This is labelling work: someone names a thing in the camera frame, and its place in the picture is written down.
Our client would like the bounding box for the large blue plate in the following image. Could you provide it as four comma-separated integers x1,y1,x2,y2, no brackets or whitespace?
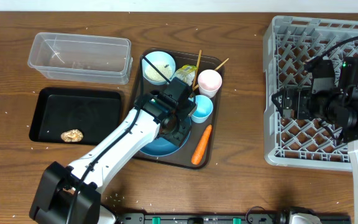
140,132,191,157

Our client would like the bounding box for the light blue cup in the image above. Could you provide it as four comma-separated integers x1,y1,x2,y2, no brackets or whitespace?
191,95,213,124

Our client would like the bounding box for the pink cup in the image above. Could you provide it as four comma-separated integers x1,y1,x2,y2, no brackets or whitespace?
198,70,223,98

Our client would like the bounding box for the light blue rice bowl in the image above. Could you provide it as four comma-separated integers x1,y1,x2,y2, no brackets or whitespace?
142,51,176,85

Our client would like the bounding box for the brown food scrap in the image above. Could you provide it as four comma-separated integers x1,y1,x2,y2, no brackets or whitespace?
60,129,83,142

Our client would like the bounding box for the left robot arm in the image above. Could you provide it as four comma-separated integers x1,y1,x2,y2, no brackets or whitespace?
29,93,197,223

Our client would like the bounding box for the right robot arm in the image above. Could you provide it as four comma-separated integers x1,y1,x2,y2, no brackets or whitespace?
271,57,358,223

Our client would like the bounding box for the grey dishwasher rack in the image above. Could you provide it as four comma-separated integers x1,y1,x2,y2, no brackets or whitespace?
263,16,358,171

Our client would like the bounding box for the orange carrot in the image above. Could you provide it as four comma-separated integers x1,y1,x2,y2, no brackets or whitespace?
191,124,213,165

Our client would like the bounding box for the brown serving tray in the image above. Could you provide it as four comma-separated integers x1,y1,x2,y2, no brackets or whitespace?
129,49,222,170

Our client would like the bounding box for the crumpled green yellow wrapper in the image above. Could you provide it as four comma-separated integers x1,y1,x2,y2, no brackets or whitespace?
173,65,197,86

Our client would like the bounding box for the wooden chopstick diagonal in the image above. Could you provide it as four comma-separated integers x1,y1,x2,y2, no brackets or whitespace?
192,58,229,91

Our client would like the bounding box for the wooden chopstick upright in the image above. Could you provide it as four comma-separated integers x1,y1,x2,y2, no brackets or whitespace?
192,49,202,89

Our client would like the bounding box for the black plastic tray bin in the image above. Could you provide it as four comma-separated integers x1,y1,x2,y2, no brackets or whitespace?
29,87,121,146

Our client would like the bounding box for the clear plastic bin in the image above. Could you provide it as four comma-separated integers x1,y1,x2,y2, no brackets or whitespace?
27,32,133,85

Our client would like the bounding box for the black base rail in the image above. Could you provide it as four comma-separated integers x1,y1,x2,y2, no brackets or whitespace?
116,212,352,224

